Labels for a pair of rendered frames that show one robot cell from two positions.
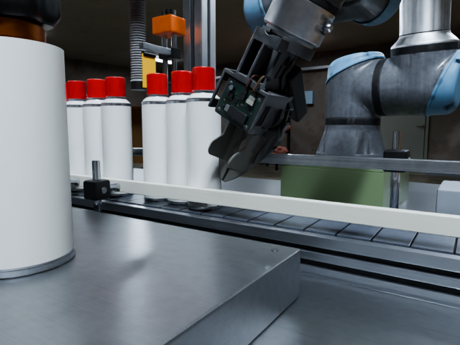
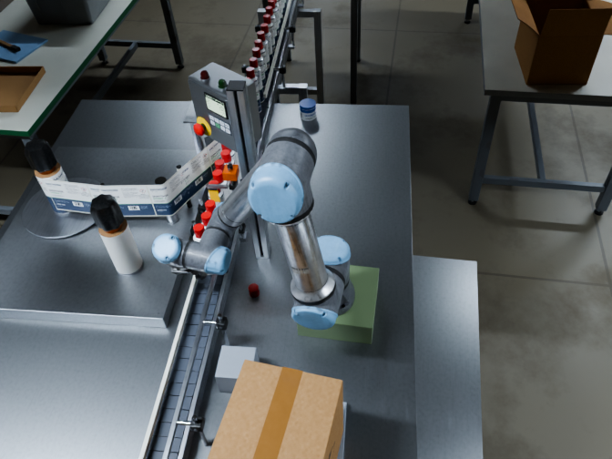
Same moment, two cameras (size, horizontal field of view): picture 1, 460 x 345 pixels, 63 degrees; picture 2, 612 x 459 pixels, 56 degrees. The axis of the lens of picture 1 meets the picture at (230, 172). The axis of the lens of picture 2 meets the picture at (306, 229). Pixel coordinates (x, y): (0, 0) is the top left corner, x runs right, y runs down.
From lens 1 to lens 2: 1.82 m
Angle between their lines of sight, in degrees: 69
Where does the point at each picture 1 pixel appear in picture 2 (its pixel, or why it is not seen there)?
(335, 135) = not seen: hidden behind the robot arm
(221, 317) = (118, 318)
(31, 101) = (110, 247)
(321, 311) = (158, 335)
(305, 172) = not seen: hidden behind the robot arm
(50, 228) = (123, 269)
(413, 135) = not seen: outside the picture
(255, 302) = (135, 321)
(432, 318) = (163, 362)
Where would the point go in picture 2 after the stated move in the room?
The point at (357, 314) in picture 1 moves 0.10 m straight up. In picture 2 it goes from (159, 344) to (151, 325)
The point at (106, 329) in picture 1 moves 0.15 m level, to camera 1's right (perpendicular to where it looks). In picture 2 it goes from (102, 304) to (114, 341)
